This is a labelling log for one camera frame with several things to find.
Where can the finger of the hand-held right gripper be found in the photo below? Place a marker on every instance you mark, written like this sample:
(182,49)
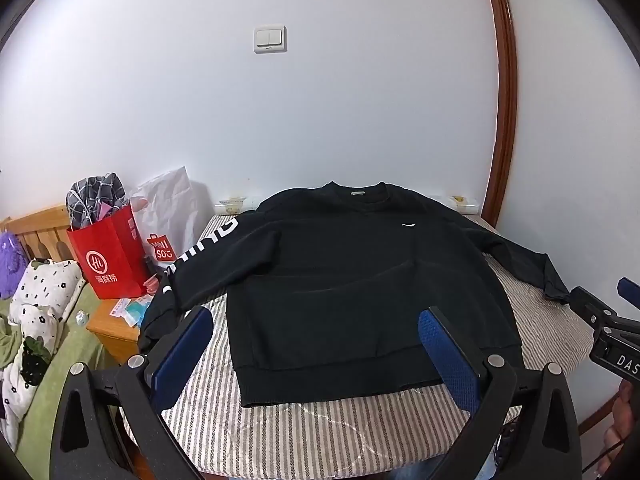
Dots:
(629,292)
(592,304)

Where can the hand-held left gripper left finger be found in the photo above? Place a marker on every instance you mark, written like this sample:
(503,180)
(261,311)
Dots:
(182,347)

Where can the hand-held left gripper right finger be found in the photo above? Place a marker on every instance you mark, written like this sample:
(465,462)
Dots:
(450,355)

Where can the black sweatshirt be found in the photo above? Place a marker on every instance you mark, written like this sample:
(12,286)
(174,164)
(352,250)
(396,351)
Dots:
(350,285)

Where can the person's right hand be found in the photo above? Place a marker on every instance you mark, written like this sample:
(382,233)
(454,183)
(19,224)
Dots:
(627,420)

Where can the small paper packets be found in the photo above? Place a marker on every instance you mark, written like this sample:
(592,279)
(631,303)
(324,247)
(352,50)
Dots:
(131,310)

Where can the wooden nightstand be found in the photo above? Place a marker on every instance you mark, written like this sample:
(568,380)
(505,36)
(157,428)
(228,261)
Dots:
(117,335)

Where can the red paper bag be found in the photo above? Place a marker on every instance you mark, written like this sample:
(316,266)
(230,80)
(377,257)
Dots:
(110,265)

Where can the green bedsheet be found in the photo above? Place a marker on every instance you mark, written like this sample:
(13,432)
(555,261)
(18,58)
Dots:
(65,360)

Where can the white plastic bag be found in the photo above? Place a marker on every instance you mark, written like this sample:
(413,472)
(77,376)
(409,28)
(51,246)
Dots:
(170,205)

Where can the plaid cloth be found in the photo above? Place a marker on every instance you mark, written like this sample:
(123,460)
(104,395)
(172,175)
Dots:
(92,197)

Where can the wooden headboard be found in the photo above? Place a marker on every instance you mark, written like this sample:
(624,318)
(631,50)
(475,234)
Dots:
(45,227)

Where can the purple plush toy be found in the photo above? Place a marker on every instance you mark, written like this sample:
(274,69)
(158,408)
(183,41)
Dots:
(10,265)

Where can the brown wooden door frame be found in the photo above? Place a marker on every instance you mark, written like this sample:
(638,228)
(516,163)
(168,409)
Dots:
(505,110)

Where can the white light switch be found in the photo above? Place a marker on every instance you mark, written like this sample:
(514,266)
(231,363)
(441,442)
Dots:
(270,39)

